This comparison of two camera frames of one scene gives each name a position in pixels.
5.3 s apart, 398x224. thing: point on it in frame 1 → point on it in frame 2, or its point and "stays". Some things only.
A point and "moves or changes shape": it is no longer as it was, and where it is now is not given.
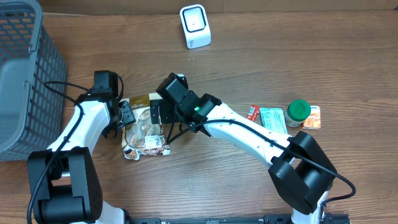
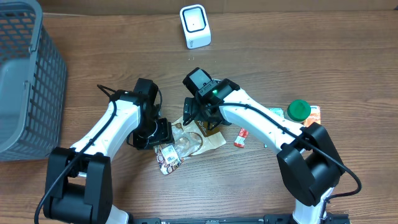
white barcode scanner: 196,26 stays
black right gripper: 157,111 → 193,110
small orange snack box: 314,120 stays
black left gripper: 126,114 → 162,133
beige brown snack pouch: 140,137 moves or changes shape
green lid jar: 298,111 stays
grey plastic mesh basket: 33,81 stays
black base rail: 328,218 stays
